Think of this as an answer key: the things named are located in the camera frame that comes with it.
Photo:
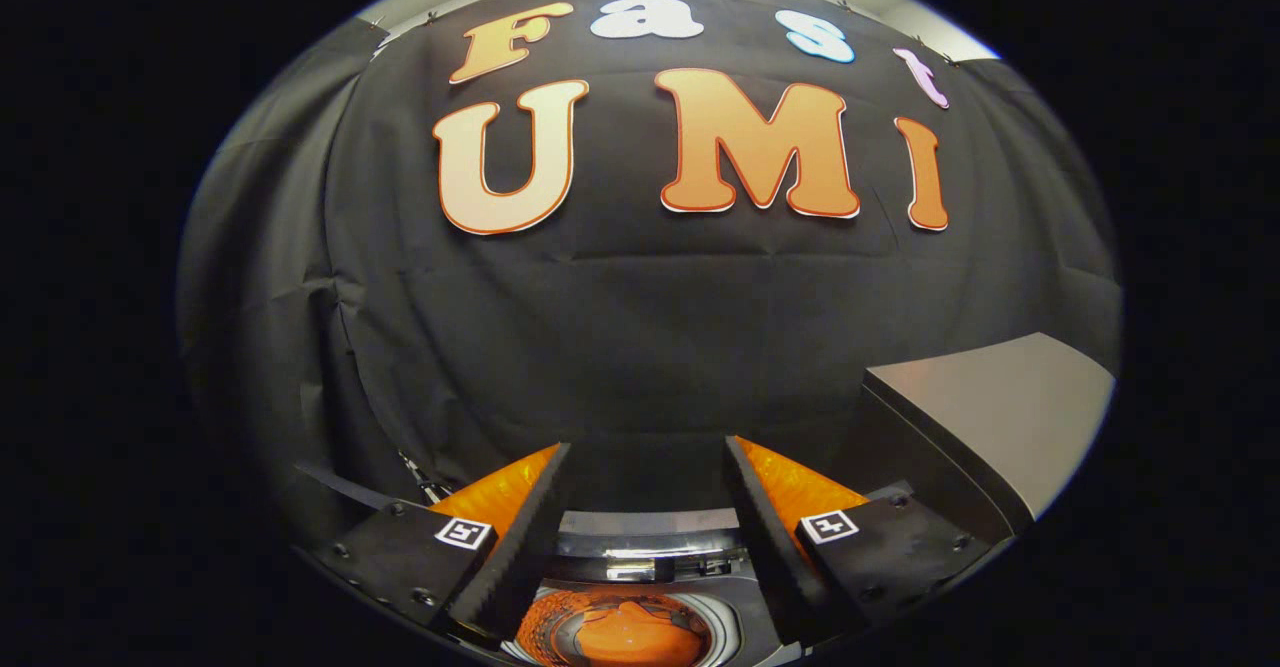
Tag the yellow polo shirt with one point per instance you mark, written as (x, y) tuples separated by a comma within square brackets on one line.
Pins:
[(625, 637)]

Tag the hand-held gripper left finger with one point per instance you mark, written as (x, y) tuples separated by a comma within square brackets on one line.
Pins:
[(520, 557)]

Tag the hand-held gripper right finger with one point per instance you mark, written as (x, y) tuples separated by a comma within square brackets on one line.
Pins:
[(768, 547)]

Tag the grey washing machine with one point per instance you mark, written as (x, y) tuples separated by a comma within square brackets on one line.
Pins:
[(650, 522)]

